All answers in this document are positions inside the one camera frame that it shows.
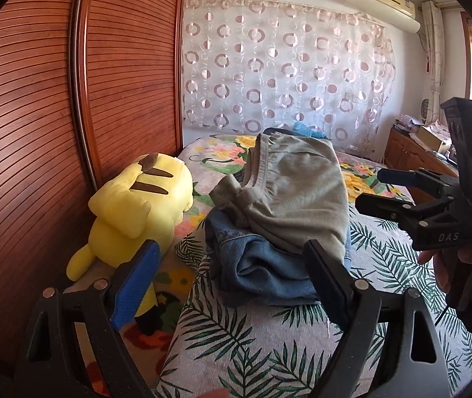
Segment blue denim jeans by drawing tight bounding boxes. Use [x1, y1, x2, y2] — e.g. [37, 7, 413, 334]
[204, 207, 353, 308]

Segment leaf print bed sheet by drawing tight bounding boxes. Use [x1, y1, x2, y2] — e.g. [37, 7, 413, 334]
[153, 213, 472, 398]

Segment blue plastic bag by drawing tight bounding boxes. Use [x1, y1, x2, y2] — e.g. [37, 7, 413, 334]
[293, 122, 327, 140]

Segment sheer curtain with circles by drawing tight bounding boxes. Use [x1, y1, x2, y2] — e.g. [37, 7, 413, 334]
[182, 0, 396, 155]

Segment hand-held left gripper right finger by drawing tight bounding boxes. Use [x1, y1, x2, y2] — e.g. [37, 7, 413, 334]
[303, 238, 452, 398]

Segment wooden cabinet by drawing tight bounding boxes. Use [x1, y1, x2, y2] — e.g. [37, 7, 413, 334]
[384, 128, 461, 205]

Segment white air conditioner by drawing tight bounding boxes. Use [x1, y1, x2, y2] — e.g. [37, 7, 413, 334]
[345, 0, 422, 34]

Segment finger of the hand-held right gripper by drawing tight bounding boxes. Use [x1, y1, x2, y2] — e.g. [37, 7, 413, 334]
[377, 167, 462, 193]
[354, 193, 454, 233]

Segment grey-green pants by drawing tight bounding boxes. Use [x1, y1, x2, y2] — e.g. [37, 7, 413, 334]
[210, 129, 350, 263]

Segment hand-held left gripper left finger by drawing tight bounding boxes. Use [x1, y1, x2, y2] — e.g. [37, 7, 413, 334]
[13, 239, 162, 398]

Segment cardboard box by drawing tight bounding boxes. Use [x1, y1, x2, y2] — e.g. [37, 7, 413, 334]
[416, 125, 453, 153]

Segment yellow plush toy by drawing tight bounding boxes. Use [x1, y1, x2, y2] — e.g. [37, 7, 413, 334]
[66, 152, 195, 337]

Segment wooden slatted wardrobe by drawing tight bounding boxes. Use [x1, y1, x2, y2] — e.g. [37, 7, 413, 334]
[0, 0, 189, 366]

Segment patterned window curtain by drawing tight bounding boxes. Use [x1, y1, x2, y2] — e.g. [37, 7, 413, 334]
[420, 0, 446, 126]

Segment floral blanket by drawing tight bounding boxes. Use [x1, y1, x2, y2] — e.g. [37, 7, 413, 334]
[74, 133, 416, 398]

